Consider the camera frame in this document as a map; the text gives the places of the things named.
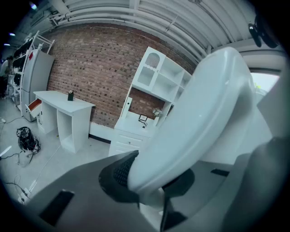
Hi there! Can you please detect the grey refrigerator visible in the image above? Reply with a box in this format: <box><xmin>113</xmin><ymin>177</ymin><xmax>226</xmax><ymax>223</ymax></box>
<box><xmin>20</xmin><ymin>51</ymin><xmax>55</xmax><ymax>122</ymax></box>

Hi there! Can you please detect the white hutch cabinet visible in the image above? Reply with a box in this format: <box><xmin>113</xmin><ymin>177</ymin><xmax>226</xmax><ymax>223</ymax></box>
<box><xmin>108</xmin><ymin>46</ymin><xmax>193</xmax><ymax>157</ymax></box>

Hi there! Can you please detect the white power strip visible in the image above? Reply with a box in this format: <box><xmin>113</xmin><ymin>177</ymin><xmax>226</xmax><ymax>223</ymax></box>
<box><xmin>17</xmin><ymin>187</ymin><xmax>32</xmax><ymax>204</ymax></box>

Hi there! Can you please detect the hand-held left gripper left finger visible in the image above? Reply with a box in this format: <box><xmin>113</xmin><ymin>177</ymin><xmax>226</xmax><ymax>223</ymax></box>
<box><xmin>24</xmin><ymin>150</ymin><xmax>159</xmax><ymax>232</ymax></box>

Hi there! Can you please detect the white floor cable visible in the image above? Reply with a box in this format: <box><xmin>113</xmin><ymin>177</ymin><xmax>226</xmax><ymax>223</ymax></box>
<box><xmin>29</xmin><ymin>145</ymin><xmax>62</xmax><ymax>189</ymax></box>

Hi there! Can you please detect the white desk drawer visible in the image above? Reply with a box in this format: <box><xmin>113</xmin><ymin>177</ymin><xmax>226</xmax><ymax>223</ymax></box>
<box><xmin>24</xmin><ymin>98</ymin><xmax>43</xmax><ymax>118</ymax></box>

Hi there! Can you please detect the white desk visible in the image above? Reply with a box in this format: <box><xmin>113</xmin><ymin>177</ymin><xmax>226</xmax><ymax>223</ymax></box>
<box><xmin>33</xmin><ymin>90</ymin><xmax>96</xmax><ymax>154</ymax></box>

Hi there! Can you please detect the white storage rack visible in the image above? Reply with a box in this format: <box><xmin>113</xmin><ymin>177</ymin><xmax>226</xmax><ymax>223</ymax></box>
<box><xmin>9</xmin><ymin>30</ymin><xmax>55</xmax><ymax>117</ymax></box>

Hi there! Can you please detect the black round fixture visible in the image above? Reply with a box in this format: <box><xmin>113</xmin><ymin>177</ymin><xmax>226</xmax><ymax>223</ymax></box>
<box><xmin>247</xmin><ymin>13</ymin><xmax>281</xmax><ymax>48</ymax></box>

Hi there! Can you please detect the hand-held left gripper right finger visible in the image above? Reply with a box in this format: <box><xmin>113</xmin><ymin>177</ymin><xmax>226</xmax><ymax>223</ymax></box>
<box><xmin>160</xmin><ymin>136</ymin><xmax>290</xmax><ymax>232</ymax></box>

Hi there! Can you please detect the window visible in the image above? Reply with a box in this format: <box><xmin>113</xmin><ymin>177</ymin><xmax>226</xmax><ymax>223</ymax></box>
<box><xmin>249</xmin><ymin>72</ymin><xmax>281</xmax><ymax>96</ymax></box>

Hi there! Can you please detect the white electric kettle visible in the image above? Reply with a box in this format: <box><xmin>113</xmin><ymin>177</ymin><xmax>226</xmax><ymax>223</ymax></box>
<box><xmin>126</xmin><ymin>46</ymin><xmax>290</xmax><ymax>218</ymax></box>

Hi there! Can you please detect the bundle of white pipes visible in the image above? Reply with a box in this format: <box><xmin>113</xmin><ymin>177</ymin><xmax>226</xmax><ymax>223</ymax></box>
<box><xmin>49</xmin><ymin>6</ymin><xmax>213</xmax><ymax>58</ymax></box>

